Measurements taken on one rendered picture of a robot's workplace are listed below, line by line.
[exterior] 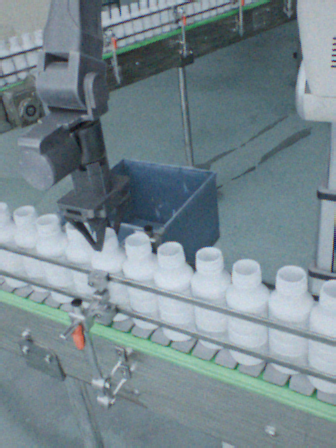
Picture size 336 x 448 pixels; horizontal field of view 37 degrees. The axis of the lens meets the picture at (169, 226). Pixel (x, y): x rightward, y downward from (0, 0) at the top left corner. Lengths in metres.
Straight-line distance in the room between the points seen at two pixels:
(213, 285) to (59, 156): 0.28
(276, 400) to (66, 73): 0.52
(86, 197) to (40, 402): 1.50
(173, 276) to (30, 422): 1.44
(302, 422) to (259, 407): 0.06
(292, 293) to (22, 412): 1.61
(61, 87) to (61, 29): 0.07
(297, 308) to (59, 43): 0.45
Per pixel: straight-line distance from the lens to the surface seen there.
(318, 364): 0.71
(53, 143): 0.64
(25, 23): 4.86
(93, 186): 0.71
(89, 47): 0.66
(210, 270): 0.70
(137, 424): 1.97
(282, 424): 0.80
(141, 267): 0.76
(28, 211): 0.92
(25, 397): 2.18
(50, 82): 0.67
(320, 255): 1.41
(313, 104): 1.17
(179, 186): 1.45
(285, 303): 0.68
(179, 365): 0.81
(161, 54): 2.73
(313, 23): 1.12
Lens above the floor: 1.59
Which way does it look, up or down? 33 degrees down
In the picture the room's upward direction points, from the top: 8 degrees counter-clockwise
